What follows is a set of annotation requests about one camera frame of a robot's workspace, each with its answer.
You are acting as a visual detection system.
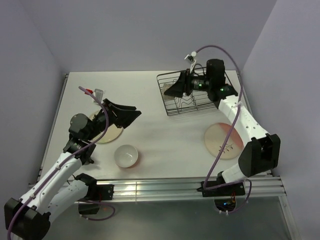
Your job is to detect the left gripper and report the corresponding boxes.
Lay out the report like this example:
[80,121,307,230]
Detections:
[85,98,141,141]

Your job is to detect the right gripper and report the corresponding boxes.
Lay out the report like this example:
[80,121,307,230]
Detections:
[164,68,213,98]

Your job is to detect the green and cream plate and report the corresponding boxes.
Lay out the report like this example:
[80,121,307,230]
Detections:
[89,111,124,144]

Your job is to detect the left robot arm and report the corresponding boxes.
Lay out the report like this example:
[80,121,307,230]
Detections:
[4,99,141,240]

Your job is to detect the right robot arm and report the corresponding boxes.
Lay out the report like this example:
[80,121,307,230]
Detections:
[164,55,281,195]

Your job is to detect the white bowl orange outside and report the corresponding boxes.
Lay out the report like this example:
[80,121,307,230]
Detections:
[114,144,139,168]

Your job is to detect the pink and cream plate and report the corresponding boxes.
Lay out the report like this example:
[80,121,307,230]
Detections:
[204,122,244,160]

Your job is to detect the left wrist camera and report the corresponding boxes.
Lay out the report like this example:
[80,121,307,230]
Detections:
[85,88,105,104]

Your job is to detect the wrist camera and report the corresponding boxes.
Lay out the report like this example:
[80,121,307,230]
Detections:
[85,88,105,104]
[184,51,197,72]

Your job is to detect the black wire dish rack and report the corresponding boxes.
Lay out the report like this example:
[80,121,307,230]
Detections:
[157,68,238,116]

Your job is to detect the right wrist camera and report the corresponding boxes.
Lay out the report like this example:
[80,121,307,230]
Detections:
[184,51,197,72]

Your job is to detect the aluminium frame rail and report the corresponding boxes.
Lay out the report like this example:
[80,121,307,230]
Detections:
[23,178,287,205]

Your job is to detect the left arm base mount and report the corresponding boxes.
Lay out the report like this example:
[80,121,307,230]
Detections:
[77,184,114,218]

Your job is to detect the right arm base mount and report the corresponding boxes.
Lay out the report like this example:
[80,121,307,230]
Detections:
[197,180,246,213]

